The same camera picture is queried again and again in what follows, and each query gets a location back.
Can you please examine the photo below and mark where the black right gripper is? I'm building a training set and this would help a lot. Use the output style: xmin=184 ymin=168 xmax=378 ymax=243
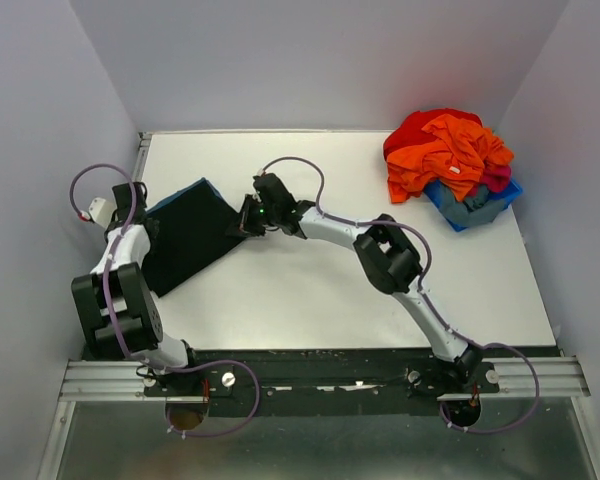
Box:
xmin=226 ymin=194 xmax=280 ymax=237

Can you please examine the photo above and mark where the teal t-shirt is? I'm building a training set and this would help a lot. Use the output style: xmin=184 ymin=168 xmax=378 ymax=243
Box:
xmin=147 ymin=177 xmax=224 ymax=214

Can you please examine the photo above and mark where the black floral print t-shirt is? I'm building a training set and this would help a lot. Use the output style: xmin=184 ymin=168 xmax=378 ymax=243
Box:
xmin=142 ymin=187 xmax=243 ymax=297

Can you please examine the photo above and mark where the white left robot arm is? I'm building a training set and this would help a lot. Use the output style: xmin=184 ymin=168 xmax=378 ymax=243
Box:
xmin=71 ymin=182 xmax=202 ymax=395

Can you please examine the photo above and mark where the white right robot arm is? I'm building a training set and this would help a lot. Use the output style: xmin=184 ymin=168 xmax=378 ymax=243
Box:
xmin=227 ymin=173 xmax=482 ymax=392

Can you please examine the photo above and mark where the red t-shirt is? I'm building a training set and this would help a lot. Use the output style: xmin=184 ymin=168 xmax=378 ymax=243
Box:
xmin=383 ymin=108 xmax=482 ymax=159

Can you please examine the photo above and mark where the orange t-shirt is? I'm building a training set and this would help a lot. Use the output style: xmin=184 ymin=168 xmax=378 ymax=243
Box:
xmin=384 ymin=115 xmax=514 ymax=204

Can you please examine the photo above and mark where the grey-teal t-shirt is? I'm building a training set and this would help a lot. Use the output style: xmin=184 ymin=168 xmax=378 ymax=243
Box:
xmin=438 ymin=185 xmax=505 ymax=228

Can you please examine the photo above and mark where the magenta t-shirt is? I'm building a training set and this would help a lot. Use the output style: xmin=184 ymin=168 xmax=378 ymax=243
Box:
xmin=470 ymin=165 xmax=512 ymax=195

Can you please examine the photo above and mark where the blue plastic bin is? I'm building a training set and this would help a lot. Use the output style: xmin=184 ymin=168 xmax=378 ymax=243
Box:
xmin=424 ymin=180 xmax=523 ymax=232

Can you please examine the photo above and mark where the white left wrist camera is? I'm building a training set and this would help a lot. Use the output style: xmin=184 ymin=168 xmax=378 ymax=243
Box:
xmin=79 ymin=197 xmax=116 ymax=228

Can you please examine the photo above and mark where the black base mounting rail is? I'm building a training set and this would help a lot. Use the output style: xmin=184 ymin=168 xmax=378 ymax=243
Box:
xmin=82 ymin=342 xmax=511 ymax=419

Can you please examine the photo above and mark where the aluminium extrusion frame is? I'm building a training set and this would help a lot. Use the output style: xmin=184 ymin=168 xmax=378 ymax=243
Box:
xmin=44 ymin=131 xmax=594 ymax=479

